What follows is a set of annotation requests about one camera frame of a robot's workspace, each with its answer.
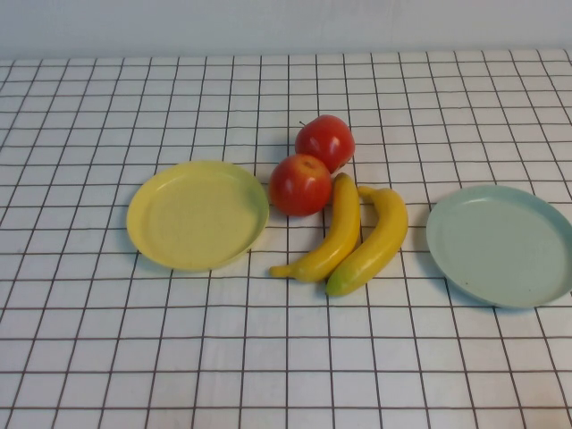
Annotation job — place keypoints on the red apple with yellow patch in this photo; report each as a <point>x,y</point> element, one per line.
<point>300,187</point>

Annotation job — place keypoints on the yellow plastic banana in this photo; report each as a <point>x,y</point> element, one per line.
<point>344,214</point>

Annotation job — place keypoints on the yellow banana with green tip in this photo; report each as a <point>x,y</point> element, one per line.
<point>384,232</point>

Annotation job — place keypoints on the yellow round plate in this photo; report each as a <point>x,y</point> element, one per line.
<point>196,223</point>

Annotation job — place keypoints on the light blue round plate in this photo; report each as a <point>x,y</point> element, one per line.
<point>500,250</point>

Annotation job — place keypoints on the white grid tablecloth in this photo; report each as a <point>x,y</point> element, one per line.
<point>286,357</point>

